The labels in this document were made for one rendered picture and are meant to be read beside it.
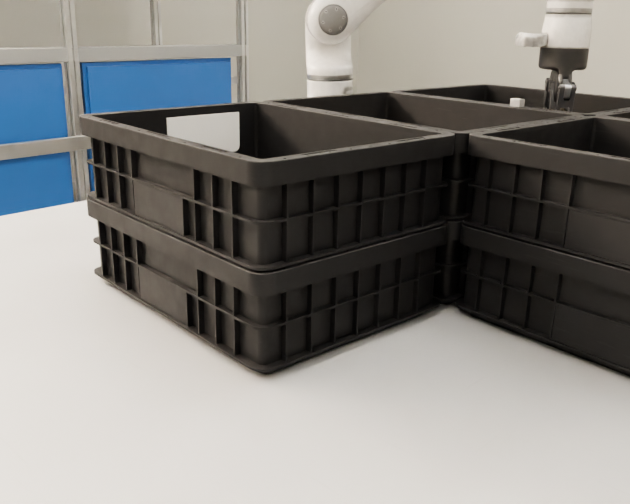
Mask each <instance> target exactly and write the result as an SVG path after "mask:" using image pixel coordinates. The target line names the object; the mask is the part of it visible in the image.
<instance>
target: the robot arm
mask: <svg viewBox="0 0 630 504"><path fill-rule="evenodd" d="M385 1H386V0H313V1H312V2H311V4H310V5H309V7H308V9H307V12H306V17H305V39H306V66H307V97H317V96H330V95H343V94H353V64H352V56H351V34H352V33H353V32H354V31H355V30H356V29H357V27H358V26H359V25H360V24H361V23H362V22H363V21H364V20H365V19H366V18H367V17H368V16H369V15H370V14H371V13H372V12H373V11H374V10H375V9H377V8H378V7H379V6H380V5H381V4H382V3H383V2H385ZM593 3H594V0H547V5H546V13H547V14H545V20H544V24H543V28H542V33H540V34H532V33H523V32H520V33H518V34H517V35H516V39H515V45H517V46H522V47H540V53H539V62H538V66H539V68H541V69H547V70H552V71H551V75H550V78H546V80H545V93H544V105H543V108H544V109H552V110H563V111H569V112H572V111H573V105H574V99H575V93H576V90H577V87H576V84H575V82H572V72H573V71H575V70H584V69H586V68H587V62H588V55H589V47H590V40H591V32H592V15H591V14H592V11H593Z"/></svg>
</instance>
